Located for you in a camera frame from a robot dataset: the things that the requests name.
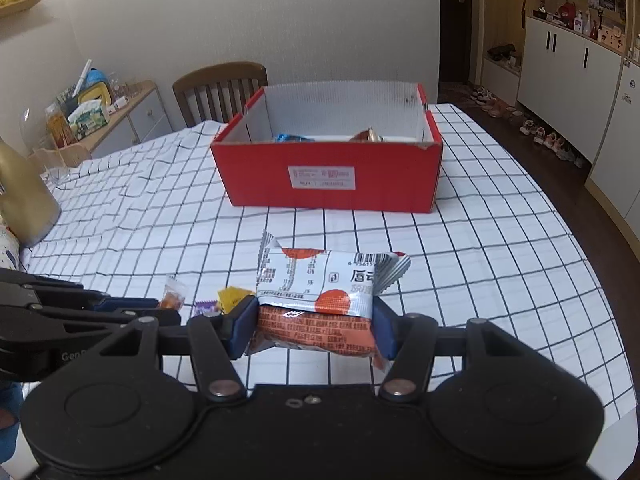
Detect yellow and blue case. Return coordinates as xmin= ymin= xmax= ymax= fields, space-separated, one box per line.
xmin=67 ymin=67 xmax=113 ymax=111

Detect red cardboard box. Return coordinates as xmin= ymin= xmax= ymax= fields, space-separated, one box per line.
xmin=210 ymin=81 xmax=444 ymax=213

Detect row of shoes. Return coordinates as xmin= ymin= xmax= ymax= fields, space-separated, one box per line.
xmin=470 ymin=85 xmax=586 ymax=168

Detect clear drinking glass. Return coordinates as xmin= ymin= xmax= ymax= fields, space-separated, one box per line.
xmin=42 ymin=165 xmax=71 ymax=188

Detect orange and white snack packet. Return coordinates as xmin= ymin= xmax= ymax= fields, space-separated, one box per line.
xmin=247 ymin=230 xmax=412 ymax=371

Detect white cabinet with stickers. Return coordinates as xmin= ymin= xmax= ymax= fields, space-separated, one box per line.
xmin=585 ymin=60 xmax=640 ymax=233

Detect dark door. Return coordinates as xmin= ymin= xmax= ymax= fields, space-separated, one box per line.
xmin=439 ymin=0 xmax=473 ymax=86

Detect white lower cabinet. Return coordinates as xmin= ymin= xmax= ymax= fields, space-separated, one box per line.
xmin=517 ymin=15 xmax=626 ymax=161

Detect black checked white tablecloth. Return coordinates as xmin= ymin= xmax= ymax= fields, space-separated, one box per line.
xmin=20 ymin=104 xmax=618 ymax=423

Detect printed floral cloth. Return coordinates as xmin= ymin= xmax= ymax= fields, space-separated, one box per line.
xmin=0 ymin=220 xmax=21 ymax=271

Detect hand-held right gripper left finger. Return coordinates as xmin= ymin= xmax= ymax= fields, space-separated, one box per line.
xmin=97 ymin=294 xmax=259 ymax=403

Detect green tissue box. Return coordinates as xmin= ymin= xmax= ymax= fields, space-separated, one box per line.
xmin=67 ymin=100 xmax=111 ymax=138

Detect dark shoes on shelf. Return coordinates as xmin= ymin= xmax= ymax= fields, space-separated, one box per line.
xmin=487 ymin=44 xmax=521 ymax=68

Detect light wooden side cabinet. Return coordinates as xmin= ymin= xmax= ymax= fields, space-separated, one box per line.
xmin=75 ymin=80 xmax=173 ymax=158

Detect dark wooden chair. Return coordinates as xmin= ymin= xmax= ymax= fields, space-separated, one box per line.
xmin=172 ymin=61 xmax=268 ymax=128

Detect small orange candy packet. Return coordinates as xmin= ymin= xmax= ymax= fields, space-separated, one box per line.
xmin=160 ymin=276 xmax=187 ymax=309

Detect small yellow packet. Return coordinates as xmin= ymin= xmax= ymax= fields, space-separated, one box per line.
xmin=216 ymin=286 xmax=253 ymax=313

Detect gold bottle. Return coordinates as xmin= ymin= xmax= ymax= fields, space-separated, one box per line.
xmin=0 ymin=137 xmax=62 ymax=248

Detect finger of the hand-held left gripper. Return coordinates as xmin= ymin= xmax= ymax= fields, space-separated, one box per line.
xmin=30 ymin=309 xmax=182 ymax=334
xmin=0 ymin=267 xmax=159 ymax=312

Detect yellow printed packet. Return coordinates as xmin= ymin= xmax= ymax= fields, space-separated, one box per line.
xmin=45 ymin=105 xmax=76 ymax=148

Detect person's blue clothing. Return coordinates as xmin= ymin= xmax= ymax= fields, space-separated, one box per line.
xmin=0 ymin=380 xmax=25 ymax=463

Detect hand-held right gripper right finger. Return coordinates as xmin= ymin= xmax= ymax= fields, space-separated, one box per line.
xmin=371 ymin=302 xmax=546 ymax=403

